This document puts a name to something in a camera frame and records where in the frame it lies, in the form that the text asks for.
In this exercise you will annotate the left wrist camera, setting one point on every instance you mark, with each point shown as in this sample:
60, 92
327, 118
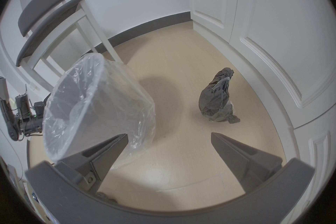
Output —
39, 108

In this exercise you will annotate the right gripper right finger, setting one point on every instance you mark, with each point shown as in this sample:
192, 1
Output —
236, 157

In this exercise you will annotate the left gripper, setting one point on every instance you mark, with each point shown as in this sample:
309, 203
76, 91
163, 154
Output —
32, 125

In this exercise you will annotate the white wardrobe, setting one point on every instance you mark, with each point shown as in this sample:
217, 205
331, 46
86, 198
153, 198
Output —
275, 34

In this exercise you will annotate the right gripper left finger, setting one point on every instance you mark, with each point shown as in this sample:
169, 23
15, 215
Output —
86, 165

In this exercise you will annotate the black plastic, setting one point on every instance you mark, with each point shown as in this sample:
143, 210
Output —
214, 102

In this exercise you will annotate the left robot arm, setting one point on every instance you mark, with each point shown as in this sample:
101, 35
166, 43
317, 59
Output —
13, 123

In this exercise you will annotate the clear plastic bag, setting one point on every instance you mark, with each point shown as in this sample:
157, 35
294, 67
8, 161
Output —
143, 125

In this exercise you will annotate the white chair with grey seat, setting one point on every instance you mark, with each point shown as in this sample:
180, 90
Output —
44, 31

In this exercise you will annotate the white trash bin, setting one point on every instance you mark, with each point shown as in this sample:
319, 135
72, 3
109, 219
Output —
86, 102

